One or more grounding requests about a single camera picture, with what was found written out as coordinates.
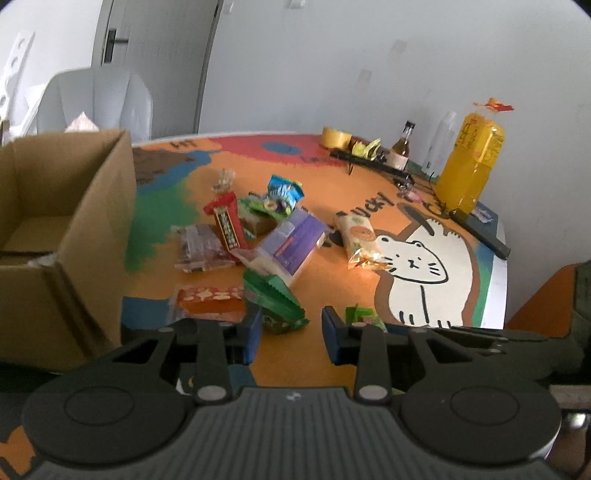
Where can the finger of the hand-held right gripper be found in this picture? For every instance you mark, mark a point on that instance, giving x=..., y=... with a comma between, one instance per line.
x=482, y=340

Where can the clear packet of brown cookies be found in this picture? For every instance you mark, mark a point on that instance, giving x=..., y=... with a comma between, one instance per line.
x=198, y=247

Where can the clear plastic bottle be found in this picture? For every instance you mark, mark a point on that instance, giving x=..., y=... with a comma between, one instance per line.
x=441, y=138

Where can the green zigzag-edged snack packet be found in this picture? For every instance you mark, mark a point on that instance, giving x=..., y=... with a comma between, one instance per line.
x=274, y=297

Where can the brown cardboard box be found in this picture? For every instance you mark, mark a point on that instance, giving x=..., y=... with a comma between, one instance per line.
x=92, y=230

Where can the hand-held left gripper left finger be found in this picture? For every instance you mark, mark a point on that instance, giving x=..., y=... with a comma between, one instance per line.
x=252, y=333

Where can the small clear candy packet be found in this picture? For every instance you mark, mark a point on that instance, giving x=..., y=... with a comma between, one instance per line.
x=224, y=180

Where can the small brown glass bottle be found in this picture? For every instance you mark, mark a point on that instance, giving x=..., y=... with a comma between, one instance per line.
x=400, y=144

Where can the white perforated board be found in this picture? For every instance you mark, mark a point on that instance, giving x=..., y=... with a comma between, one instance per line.
x=16, y=60

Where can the orange peanut snack packet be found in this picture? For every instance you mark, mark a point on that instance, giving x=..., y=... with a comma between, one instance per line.
x=207, y=302

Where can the brown cake packet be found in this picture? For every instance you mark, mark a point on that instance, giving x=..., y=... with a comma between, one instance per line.
x=261, y=225

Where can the dark green cloth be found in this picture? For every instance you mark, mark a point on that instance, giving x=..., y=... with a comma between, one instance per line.
x=582, y=314

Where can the white dotted cushion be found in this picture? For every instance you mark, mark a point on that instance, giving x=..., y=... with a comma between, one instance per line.
x=82, y=123

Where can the yellow snack packet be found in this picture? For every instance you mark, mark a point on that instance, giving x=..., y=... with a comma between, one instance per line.
x=364, y=148

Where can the colourful printed table mat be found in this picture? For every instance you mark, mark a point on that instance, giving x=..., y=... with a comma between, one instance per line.
x=323, y=286

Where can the red snack bar packet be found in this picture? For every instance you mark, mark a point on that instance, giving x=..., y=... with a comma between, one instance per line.
x=228, y=226

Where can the blue snack packet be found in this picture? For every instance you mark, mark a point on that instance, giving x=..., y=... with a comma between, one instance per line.
x=284, y=190

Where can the small green candy packet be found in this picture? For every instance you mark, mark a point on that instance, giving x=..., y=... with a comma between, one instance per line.
x=364, y=316

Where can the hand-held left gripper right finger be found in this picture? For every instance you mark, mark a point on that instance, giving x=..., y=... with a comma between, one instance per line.
x=331, y=333

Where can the black remote control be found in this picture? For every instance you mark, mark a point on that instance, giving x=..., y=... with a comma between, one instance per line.
x=480, y=230

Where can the purple and white snack packet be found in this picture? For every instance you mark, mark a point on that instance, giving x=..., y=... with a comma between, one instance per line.
x=295, y=242

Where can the large yellow snack bag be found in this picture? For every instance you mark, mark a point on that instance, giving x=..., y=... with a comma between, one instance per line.
x=468, y=175

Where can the pink key charm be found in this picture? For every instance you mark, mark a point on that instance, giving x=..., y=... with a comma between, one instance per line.
x=408, y=191

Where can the grey upholstered chair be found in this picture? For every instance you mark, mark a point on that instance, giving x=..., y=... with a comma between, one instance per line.
x=115, y=101

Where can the orange chair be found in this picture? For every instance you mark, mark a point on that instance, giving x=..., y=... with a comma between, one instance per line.
x=545, y=300

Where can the grey door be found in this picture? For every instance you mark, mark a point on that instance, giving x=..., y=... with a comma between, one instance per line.
x=161, y=46

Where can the cream and orange snack packet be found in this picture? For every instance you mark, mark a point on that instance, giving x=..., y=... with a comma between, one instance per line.
x=360, y=235

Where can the yellow tape roll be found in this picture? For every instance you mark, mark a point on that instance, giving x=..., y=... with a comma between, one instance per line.
x=335, y=137

